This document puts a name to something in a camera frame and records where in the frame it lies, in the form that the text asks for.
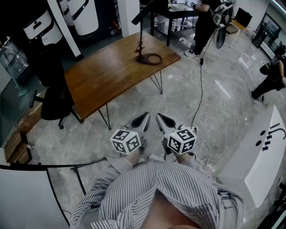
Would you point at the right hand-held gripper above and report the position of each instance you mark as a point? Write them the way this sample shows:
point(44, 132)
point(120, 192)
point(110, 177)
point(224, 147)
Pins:
point(181, 141)

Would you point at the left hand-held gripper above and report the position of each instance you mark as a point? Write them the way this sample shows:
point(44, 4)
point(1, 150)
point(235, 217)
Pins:
point(126, 141)

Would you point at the black desk lamp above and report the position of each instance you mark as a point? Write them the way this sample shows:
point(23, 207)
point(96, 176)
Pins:
point(147, 58)

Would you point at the person's left forearm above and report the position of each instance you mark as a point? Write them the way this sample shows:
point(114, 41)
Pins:
point(116, 172)

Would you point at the person's right forearm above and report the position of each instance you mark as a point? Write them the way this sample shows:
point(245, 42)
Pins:
point(190, 167)

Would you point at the person's striped shirt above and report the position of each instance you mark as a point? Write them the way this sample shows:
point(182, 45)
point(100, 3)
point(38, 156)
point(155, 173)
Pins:
point(143, 192)

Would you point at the wooden table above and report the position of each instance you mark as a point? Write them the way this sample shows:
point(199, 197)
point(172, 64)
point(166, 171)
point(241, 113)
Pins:
point(105, 73)

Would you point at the white counter block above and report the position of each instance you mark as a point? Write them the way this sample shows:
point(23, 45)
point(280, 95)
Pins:
point(257, 161)

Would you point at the black office chair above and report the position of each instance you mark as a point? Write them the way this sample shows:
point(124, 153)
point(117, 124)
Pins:
point(53, 100)

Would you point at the wooden crate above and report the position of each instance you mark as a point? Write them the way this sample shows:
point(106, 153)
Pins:
point(18, 147)

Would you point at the white black-framed panel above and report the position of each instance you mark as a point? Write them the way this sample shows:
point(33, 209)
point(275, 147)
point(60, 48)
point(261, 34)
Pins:
point(24, 199)

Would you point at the grey white wearable rig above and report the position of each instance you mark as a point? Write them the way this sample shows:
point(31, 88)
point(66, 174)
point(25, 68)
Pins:
point(221, 20)

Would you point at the black metal table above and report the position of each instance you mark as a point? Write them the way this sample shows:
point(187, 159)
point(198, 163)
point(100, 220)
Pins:
point(172, 13)

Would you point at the white rounded machine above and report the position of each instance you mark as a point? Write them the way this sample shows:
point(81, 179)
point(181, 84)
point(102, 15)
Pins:
point(42, 29)
point(83, 15)

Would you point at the glass display case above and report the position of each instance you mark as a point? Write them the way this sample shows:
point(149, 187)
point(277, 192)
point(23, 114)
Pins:
point(12, 67)

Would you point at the black monitor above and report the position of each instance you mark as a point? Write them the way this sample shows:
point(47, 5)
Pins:
point(243, 16)

